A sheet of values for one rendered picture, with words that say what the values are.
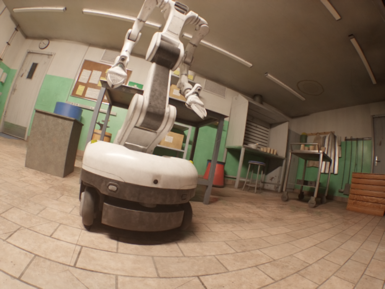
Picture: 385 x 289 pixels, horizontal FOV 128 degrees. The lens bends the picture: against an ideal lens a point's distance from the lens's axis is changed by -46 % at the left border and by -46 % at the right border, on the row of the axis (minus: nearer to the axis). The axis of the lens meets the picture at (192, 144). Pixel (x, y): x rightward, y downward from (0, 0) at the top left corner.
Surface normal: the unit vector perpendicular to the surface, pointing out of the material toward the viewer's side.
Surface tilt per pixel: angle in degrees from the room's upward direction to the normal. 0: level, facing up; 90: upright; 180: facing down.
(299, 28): 180
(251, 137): 90
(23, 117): 90
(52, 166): 90
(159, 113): 87
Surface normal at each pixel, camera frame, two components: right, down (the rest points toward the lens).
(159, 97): 0.56, -0.32
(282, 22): -0.19, 0.98
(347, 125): -0.91, -0.22
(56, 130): 0.44, -0.01
